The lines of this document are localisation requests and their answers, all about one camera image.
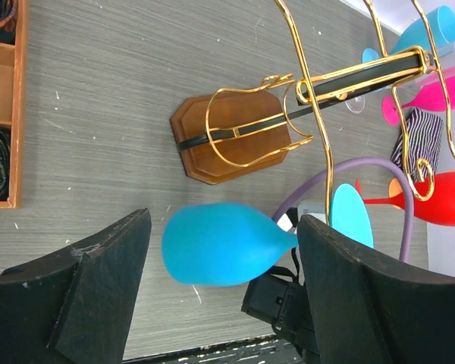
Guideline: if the wooden compartment tray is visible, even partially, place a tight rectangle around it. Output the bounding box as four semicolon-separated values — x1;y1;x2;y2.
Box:
0;1;30;209

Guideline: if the gold wire wine glass rack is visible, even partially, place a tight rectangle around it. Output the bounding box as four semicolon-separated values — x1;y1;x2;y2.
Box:
169;0;455;228

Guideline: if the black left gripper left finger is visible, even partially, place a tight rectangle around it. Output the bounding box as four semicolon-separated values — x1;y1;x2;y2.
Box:
0;209;152;363

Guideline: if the orange wine glass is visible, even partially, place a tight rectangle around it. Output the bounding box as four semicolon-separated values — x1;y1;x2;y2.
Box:
388;177;404;199

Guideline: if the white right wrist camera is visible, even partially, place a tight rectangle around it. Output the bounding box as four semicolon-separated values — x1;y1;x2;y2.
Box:
275;202;327;234

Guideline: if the magenta wine glass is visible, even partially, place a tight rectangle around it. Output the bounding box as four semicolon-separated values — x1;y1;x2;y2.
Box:
381;75;455;125

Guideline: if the light blue wine glass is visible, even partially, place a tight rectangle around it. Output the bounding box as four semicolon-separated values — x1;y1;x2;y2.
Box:
362;1;455;74

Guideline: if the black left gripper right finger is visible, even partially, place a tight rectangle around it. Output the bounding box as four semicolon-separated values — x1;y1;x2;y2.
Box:
297;215;455;363

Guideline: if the blue wine glass front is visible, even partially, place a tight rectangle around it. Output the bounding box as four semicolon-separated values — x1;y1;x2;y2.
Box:
161;182;375;287

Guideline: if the dark rolled cloth in tray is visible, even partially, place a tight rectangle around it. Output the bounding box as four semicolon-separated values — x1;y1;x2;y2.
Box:
0;0;18;33

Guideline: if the striped cloth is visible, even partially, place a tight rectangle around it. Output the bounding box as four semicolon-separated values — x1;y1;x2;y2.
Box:
406;108;444;182

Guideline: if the red wine glass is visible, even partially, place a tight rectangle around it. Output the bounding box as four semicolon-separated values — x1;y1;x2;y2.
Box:
354;168;455;228

